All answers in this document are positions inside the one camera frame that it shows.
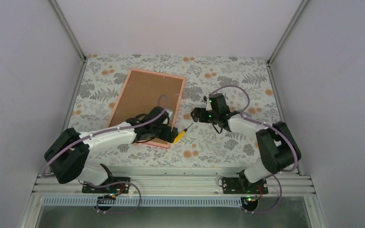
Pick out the yellow handled screwdriver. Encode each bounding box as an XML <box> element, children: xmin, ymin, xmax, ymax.
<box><xmin>173</xmin><ymin>123</ymin><xmax>194</xmax><ymax>144</ymax></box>

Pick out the pink picture frame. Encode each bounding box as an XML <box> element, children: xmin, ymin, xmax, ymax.
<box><xmin>107</xmin><ymin>68</ymin><xmax>187</xmax><ymax>149</ymax></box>

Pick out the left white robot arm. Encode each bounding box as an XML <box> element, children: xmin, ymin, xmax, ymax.
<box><xmin>42</xmin><ymin>106</ymin><xmax>178</xmax><ymax>192</ymax></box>

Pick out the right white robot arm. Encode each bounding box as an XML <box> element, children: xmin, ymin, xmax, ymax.
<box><xmin>191</xmin><ymin>94</ymin><xmax>301</xmax><ymax>193</ymax></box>

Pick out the floral patterned table mat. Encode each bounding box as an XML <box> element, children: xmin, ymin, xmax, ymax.
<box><xmin>69</xmin><ymin>54</ymin><xmax>280</xmax><ymax>168</ymax></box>

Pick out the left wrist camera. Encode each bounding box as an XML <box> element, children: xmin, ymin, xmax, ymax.
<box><xmin>165</xmin><ymin>109</ymin><xmax>173</xmax><ymax>122</ymax></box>

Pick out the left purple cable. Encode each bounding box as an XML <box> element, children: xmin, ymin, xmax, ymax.
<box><xmin>40</xmin><ymin>94</ymin><xmax>143</xmax><ymax>215</ymax></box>

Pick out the purple cable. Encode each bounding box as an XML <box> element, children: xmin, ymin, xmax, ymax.
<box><xmin>208</xmin><ymin>85</ymin><xmax>298</xmax><ymax>215</ymax></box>
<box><xmin>40</xmin><ymin>94</ymin><xmax>143</xmax><ymax>215</ymax></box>

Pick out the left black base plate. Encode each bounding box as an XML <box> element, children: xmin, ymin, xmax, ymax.
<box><xmin>82</xmin><ymin>177</ymin><xmax>131</xmax><ymax>195</ymax></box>

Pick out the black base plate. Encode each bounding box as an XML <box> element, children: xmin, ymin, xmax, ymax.
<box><xmin>220</xmin><ymin>177</ymin><xmax>269</xmax><ymax>195</ymax></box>
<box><xmin>82</xmin><ymin>177</ymin><xmax>131</xmax><ymax>195</ymax></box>

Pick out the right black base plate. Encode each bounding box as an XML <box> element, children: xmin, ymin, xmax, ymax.
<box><xmin>220</xmin><ymin>177</ymin><xmax>269</xmax><ymax>195</ymax></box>

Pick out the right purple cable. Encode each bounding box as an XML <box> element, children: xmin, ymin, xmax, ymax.
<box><xmin>208</xmin><ymin>85</ymin><xmax>298</xmax><ymax>215</ymax></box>

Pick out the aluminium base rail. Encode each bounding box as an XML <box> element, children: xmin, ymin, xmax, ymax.
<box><xmin>32</xmin><ymin>166</ymin><xmax>316</xmax><ymax>197</ymax></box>

